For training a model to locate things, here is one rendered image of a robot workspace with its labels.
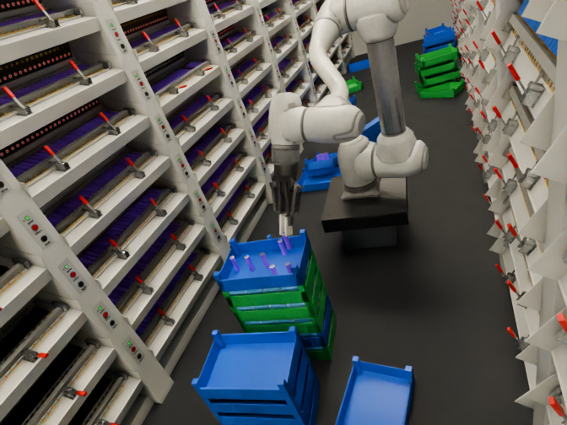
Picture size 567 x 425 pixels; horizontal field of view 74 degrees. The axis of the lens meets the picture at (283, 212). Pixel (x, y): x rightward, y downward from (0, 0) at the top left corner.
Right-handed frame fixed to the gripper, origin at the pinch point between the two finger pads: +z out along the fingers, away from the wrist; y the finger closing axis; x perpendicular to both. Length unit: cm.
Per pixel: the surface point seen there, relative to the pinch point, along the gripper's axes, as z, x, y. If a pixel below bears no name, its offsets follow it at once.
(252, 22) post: -97, -101, 129
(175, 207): 4, 4, 64
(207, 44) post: -73, -42, 99
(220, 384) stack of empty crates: 48, 26, 4
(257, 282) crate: 19.3, 8.8, 4.7
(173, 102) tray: -41, -7, 77
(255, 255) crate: 16.5, -3.3, 19.6
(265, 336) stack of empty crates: 36.4, 10.3, -0.2
